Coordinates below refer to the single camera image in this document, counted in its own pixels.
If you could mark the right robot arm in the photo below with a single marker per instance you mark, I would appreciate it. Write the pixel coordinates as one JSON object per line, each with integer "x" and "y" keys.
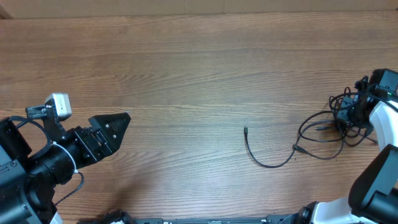
{"x": 373, "y": 196}

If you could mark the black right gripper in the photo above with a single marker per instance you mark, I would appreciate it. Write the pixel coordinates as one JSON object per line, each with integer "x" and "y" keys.
{"x": 344, "y": 104}

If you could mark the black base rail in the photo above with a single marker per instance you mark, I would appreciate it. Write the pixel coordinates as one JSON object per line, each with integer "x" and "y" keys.
{"x": 120, "y": 216}

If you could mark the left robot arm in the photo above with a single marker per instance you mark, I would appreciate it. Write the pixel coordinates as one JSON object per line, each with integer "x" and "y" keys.
{"x": 28, "y": 180}

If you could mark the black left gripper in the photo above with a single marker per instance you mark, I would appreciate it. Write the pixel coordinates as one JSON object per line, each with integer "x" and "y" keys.
{"x": 92, "y": 152}

